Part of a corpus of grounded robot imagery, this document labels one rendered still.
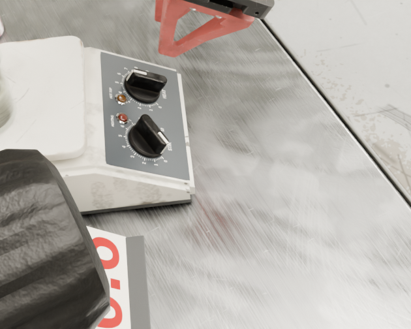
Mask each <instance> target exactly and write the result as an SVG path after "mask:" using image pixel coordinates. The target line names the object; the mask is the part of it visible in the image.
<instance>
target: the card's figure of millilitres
mask: <svg viewBox="0 0 411 329"><path fill-rule="evenodd" d="M88 231H89V233H90V235H91V237H92V240H93V242H94V244H95V247H96V249H97V252H98V254H99V257H100V259H101V261H102V264H103V266H104V269H105V272H106V275H107V278H108V281H109V284H110V311H109V313H108V314H107V315H106V316H105V317H104V318H103V319H102V320H101V322H100V323H99V325H98V326H97V327H96V328H95V329H125V320H124V307H123V284H122V271H121V248H120V238H118V237H116V236H111V235H108V234H104V233H101V232H97V231H94V230H89V229H88Z"/></svg>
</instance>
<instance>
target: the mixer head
mask: <svg viewBox="0 0 411 329"><path fill-rule="evenodd" d="M109 311H110V284H109V281H108V278H107V275H106V272H105V269H104V266H103V264H102V261H101V259H100V257H99V254H98V252H97V249H96V247H95V244H94V242H93V240H92V237H91V235H90V233H89V231H88V229H87V227H86V224H85V222H84V220H83V217H82V215H81V213H80V211H79V209H78V207H77V205H76V203H75V201H74V199H73V197H72V195H71V193H70V191H69V188H68V187H67V185H66V183H65V181H64V179H63V178H62V176H61V175H60V173H59V171H58V169H57V168H56V167H55V165H54V164H52V163H51V162H50V161H49V160H48V159H47V158H46V157H45V156H43V154H41V152H40V151H39V150H37V149H3V150H1V151H0V329H95V328H96V327H97V326H98V325H99V323H100V322H101V320H102V319H103V318H104V317H105V316H106V315H107V314H108V313H109Z"/></svg>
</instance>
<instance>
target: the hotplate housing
mask: <svg viewBox="0 0 411 329"><path fill-rule="evenodd" d="M100 52H105V53H108V54H112V55H117V56H120V57H124V58H127V59H131V60H135V61H139V62H142V63H147V64H150V65H154V66H157V67H162V68H165V69H169V70H172V71H176V70H175V69H171V68H168V67H163V66H160V65H156V64H153V63H149V62H146V61H141V60H138V59H134V58H131V57H127V56H123V55H119V54H115V53H111V52H107V51H104V50H99V49H96V48H92V47H88V48H84V55H85V92H86V112H87V148H86V150H85V152H84V153H83V154H82V155H81V156H79V157H76V158H73V159H63V160H57V161H50V162H51V163H52V164H54V165H55V167H56V168H57V169H58V171H59V173H60V175H61V176H62V178H63V179H64V181H65V183H66V185H67V187H68V189H69V191H70V193H71V195H72V197H73V199H74V201H75V203H76V205H77V207H78V209H79V211H80V213H81V215H87V214H92V213H104V212H114V211H121V210H131V209H138V208H148V207H155V206H165V205H172V204H182V203H188V202H192V194H195V186H194V176H193V171H192V161H191V155H190V145H189V135H188V129H187V119H186V113H185V103H184V97H183V87H182V81H181V75H180V74H177V77H178V83H179V94H180V99H181V110H182V116H183V126H184V132H185V142H186V148H187V159H188V164H189V175H190V181H189V180H181V179H177V178H171V177H167V176H161V175H157V174H151V173H147V172H141V171H137V170H131V169H128V168H121V167H118V166H111V165H108V164H106V159H105V145H104V119H103V105H102V80H101V65H100Z"/></svg>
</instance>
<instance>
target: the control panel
mask: <svg viewBox="0 0 411 329"><path fill-rule="evenodd" d="M100 65H101V80H102V105H103V119H104V145H105V159H106V164H108V165H111V166H118V167H121V168H128V169H131V170H137V171H141V172H147V173H151V174H157V175H161V176H167V177H171V178H177V179H181V180H189V181H190V175H189V164H188V159H187V148H186V142H185V132H184V126H183V116H182V110H181V99H180V94H179V83H178V77H177V72H176V71H174V70H169V69H165V68H162V67H157V66H154V65H150V64H147V63H142V62H139V61H135V60H131V59H127V58H124V57H120V56H117V55H112V54H108V53H105V52H100ZM133 69H140V70H143V71H148V72H153V73H155V74H160V75H163V76H165V77H166V78H167V80H168V81H167V83H166V85H165V86H164V87H163V89H162V91H161V92H160V96H159V98H158V99H157V100H156V101H155V102H153V103H150V104H146V103H142V102H139V101H137V100H135V99H133V98H132V97H131V96H130V95H129V94H128V92H127V90H126V89H125V78H126V77H127V75H128V74H130V72H131V70H133ZM118 95H124V96H125V97H126V101H125V102H120V101H118V99H117V96H118ZM119 114H125V115H126V116H127V121H126V122H123V121H121V120H120V119H119V118H118V115H119ZM143 114H147V115H149V116H150V117H151V119H152V120H153V121H154V122H155V123H156V125H157V126H158V127H159V129H160V130H161V131H162V132H163V133H164V135H165V136H166V137H167V139H169V146H168V147H167V148H166V149H165V151H164V152H163V154H162V155H161V156H159V157H156V158H147V157H144V156H142V155H140V154H139V153H137V152H136V151H135V150H134V149H133V148H132V146H131V145H130V143H129V138H128V135H129V131H130V130H131V128H132V127H133V126H135V124H136V123H137V121H138V120H139V118H140V117H141V115H143Z"/></svg>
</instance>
